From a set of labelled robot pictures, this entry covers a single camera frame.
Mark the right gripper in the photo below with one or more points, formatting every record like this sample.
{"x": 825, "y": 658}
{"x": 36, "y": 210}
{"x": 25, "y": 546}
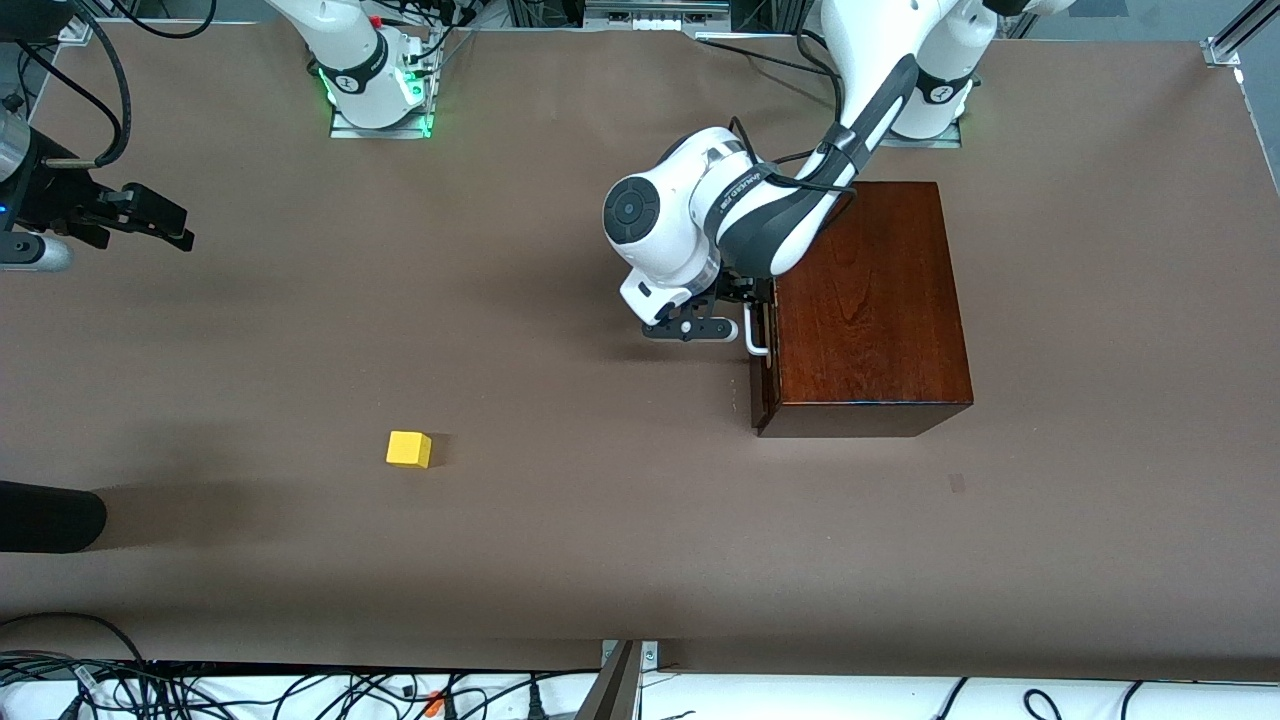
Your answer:
{"x": 62, "y": 203}

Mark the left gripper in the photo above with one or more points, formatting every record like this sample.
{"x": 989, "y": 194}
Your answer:
{"x": 738, "y": 289}

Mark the yellow cube block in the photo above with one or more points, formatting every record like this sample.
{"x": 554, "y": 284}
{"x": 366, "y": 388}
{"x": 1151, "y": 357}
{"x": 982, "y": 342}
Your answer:
{"x": 408, "y": 448}

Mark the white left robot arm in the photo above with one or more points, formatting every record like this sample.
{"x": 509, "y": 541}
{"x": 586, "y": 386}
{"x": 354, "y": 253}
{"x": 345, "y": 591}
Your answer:
{"x": 660, "y": 215}

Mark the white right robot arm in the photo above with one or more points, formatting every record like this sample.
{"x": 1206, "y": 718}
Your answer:
{"x": 350, "y": 50}

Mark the dark red-brown wooden cabinet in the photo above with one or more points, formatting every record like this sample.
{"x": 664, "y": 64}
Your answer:
{"x": 870, "y": 320}

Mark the brown table cover sheet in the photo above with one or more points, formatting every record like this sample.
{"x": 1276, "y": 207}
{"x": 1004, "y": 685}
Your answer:
{"x": 600, "y": 520}

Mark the grey power strip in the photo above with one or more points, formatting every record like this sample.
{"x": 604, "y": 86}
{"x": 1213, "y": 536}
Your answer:
{"x": 660, "y": 20}

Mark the black rounded cylinder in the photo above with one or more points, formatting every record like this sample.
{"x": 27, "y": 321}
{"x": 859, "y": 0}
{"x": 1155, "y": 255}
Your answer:
{"x": 50, "y": 515}

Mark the aluminium corner extrusion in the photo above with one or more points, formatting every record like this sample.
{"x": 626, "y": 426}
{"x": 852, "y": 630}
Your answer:
{"x": 1225, "y": 48}

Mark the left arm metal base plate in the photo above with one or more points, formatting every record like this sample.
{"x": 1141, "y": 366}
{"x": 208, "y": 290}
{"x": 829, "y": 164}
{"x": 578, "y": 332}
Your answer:
{"x": 940, "y": 142}

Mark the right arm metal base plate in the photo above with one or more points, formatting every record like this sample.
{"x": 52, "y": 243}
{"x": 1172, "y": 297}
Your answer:
{"x": 380, "y": 133}

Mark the small metal bracket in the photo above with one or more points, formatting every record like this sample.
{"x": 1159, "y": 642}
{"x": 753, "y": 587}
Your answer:
{"x": 650, "y": 655}

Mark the aluminium profile post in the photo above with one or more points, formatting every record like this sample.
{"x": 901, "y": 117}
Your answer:
{"x": 612, "y": 695}

